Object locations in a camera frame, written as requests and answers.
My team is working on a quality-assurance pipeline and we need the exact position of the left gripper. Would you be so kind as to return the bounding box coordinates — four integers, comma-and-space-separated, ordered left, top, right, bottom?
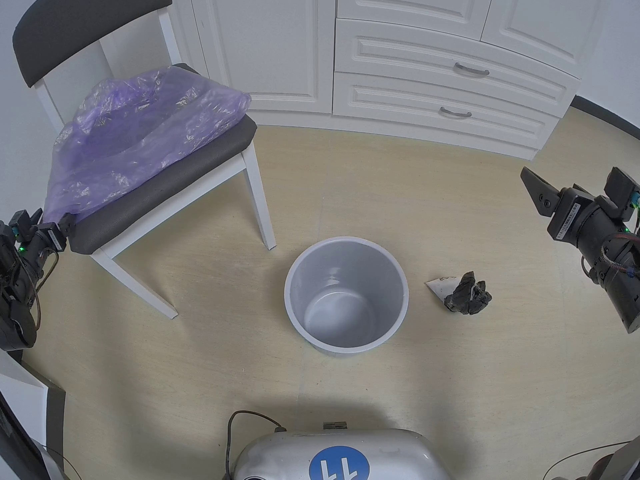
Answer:
31, 222, 68, 254

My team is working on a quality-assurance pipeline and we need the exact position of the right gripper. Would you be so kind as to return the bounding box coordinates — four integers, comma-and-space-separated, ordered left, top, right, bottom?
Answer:
520, 166, 628, 265

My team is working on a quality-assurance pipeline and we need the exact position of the purple plastic bag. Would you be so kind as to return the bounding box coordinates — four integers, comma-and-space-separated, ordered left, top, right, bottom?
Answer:
42, 65, 252, 224

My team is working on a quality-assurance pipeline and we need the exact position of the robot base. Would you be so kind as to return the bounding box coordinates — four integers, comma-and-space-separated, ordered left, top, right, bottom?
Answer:
235, 420, 453, 480

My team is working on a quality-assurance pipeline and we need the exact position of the crumpled black plastic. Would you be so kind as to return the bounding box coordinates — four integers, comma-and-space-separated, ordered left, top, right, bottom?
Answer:
444, 271, 492, 316

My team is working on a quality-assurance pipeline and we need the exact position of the white trash bin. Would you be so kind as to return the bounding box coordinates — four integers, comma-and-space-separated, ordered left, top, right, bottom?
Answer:
284, 237, 409, 358

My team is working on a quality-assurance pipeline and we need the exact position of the white printed wrapper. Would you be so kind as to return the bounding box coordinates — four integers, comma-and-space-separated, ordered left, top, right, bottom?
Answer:
425, 277, 458, 300

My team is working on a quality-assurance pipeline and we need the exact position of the white chair with grey seat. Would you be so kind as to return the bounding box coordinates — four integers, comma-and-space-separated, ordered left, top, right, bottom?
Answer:
12, 0, 277, 320

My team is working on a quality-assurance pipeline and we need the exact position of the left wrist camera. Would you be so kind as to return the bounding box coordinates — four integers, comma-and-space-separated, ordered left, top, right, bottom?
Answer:
9, 208, 45, 241

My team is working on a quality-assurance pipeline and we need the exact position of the thin black cable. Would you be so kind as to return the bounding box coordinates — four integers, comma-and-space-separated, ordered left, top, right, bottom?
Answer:
545, 445, 626, 480
42, 445, 71, 480

